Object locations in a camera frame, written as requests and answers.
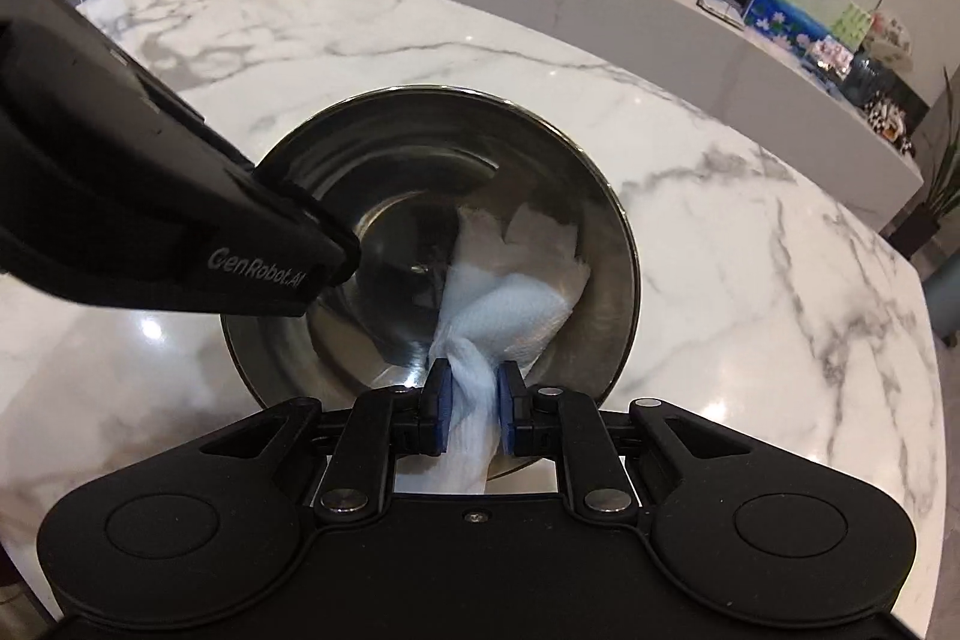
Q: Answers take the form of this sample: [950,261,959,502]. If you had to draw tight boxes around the white cloth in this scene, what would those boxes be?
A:
[395,205,590,494]

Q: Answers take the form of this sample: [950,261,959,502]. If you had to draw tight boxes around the blue stainless steel bowl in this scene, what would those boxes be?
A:
[220,84,644,483]

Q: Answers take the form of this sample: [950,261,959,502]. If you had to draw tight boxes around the potted green plant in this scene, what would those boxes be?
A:
[889,74,958,260]

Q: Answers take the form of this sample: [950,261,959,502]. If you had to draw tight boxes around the grey pedal trash bin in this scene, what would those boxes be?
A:
[923,265,960,346]

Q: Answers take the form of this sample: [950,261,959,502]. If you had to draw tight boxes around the notebook on console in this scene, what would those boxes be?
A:
[697,0,745,29]

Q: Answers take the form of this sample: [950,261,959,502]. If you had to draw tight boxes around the black white plush toy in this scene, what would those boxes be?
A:
[864,92,916,158]

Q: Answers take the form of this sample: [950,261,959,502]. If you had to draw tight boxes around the pink flower box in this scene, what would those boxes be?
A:
[805,35,854,83]

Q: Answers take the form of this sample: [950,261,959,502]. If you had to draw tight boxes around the decorative round fan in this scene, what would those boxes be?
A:
[864,10,913,71]

